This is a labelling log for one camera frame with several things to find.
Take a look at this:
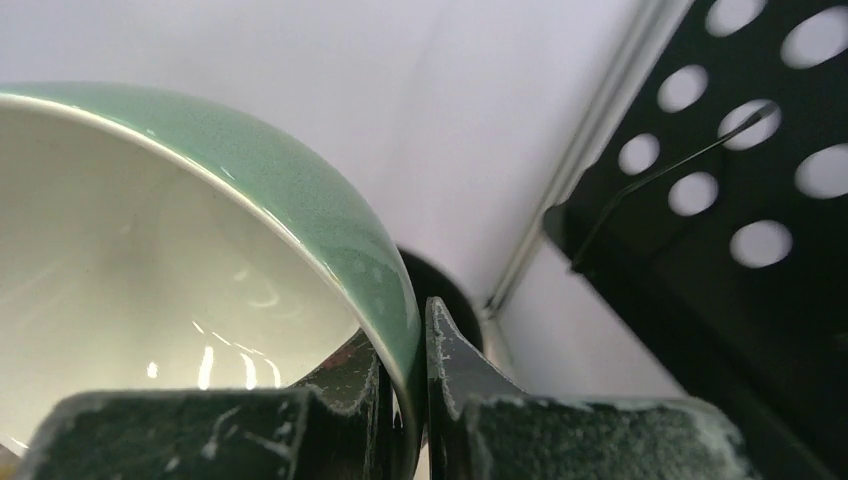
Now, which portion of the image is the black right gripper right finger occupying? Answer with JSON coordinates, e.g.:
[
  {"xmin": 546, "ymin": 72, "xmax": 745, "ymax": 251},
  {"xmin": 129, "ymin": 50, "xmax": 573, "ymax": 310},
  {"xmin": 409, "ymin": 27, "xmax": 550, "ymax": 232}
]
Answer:
[{"xmin": 425, "ymin": 297, "xmax": 760, "ymax": 479}]

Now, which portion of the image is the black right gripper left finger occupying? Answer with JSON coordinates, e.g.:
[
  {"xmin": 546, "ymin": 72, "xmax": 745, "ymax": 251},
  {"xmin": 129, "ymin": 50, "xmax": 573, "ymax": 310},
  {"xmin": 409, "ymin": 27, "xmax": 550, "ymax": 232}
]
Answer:
[{"xmin": 13, "ymin": 333, "xmax": 394, "ymax": 479}]

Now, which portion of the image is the white bowl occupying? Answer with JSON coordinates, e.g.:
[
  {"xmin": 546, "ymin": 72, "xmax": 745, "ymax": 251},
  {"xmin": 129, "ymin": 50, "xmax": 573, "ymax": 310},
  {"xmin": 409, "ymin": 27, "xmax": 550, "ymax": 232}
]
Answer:
[{"xmin": 1, "ymin": 82, "xmax": 426, "ymax": 479}]

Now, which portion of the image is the black trash bin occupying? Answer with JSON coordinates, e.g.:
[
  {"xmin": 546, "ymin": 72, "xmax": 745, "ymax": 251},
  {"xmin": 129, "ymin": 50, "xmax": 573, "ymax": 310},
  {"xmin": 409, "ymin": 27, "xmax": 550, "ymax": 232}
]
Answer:
[{"xmin": 399, "ymin": 248, "xmax": 484, "ymax": 352}]

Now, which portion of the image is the black perforated panel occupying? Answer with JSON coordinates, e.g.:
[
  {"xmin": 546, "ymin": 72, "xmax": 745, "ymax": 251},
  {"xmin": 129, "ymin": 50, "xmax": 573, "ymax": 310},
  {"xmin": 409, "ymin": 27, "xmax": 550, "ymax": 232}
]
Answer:
[{"xmin": 543, "ymin": 1, "xmax": 847, "ymax": 479}]

